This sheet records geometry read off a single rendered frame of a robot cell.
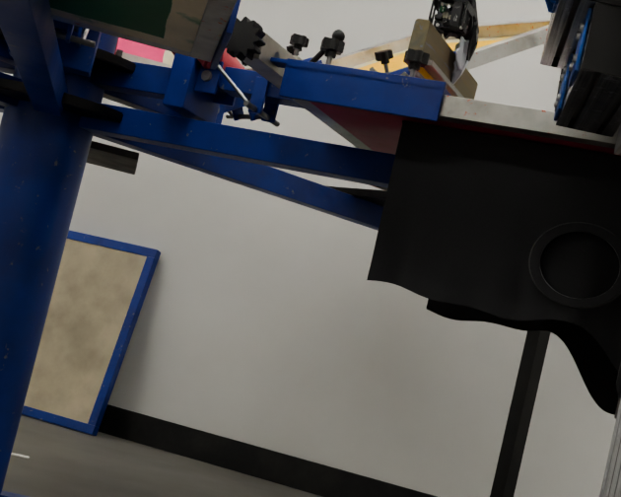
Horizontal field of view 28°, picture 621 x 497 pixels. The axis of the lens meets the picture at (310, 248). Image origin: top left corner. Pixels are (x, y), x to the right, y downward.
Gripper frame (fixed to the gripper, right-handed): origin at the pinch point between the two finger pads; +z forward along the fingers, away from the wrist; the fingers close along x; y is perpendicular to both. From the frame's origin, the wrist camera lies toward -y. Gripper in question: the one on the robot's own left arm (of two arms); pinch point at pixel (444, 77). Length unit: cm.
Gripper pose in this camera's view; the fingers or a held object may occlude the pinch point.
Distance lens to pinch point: 247.1
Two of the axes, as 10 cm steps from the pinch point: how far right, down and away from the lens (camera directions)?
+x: 9.1, 1.9, -3.6
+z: -2.3, 9.7, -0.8
